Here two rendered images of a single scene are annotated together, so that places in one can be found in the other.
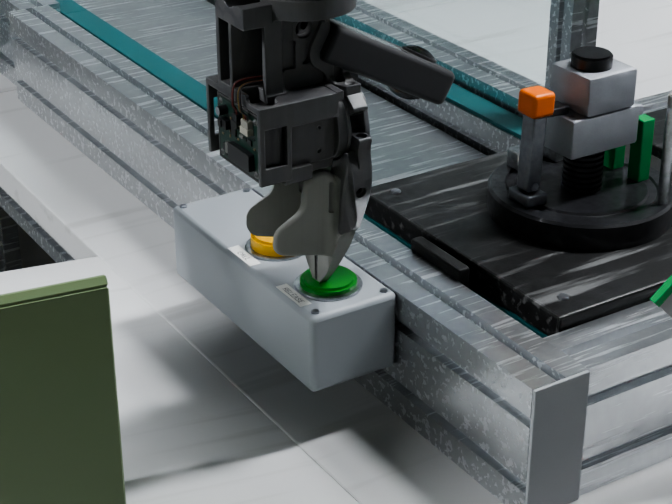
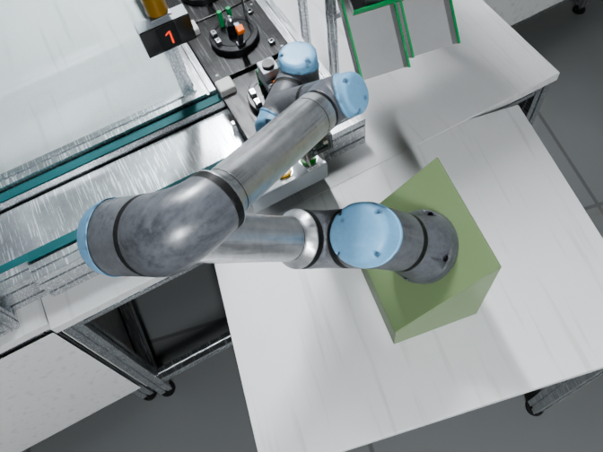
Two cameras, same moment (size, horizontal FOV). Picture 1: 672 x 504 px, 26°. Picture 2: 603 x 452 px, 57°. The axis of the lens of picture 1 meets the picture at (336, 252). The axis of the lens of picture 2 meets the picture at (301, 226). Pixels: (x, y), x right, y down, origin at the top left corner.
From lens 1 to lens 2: 1.26 m
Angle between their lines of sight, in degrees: 59
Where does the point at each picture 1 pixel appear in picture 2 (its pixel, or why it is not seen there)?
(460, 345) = (339, 132)
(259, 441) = (327, 197)
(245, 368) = (290, 202)
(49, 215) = not seen: hidden behind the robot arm
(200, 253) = (269, 197)
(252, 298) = (299, 183)
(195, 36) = (47, 216)
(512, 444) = (359, 133)
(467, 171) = (244, 121)
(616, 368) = not seen: hidden behind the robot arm
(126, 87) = not seen: hidden behind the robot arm
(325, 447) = (332, 182)
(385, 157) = (188, 152)
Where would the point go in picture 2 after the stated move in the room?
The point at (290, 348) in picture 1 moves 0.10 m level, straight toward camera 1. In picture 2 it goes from (318, 177) to (358, 176)
